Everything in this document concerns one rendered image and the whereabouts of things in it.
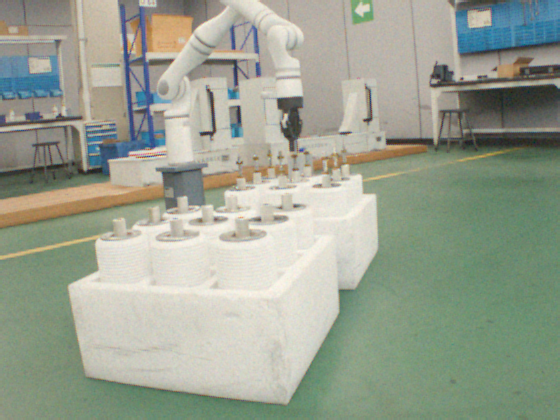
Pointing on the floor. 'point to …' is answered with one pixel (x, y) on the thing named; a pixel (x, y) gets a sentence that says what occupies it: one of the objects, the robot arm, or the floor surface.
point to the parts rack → (170, 65)
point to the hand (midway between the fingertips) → (293, 146)
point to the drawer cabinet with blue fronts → (94, 130)
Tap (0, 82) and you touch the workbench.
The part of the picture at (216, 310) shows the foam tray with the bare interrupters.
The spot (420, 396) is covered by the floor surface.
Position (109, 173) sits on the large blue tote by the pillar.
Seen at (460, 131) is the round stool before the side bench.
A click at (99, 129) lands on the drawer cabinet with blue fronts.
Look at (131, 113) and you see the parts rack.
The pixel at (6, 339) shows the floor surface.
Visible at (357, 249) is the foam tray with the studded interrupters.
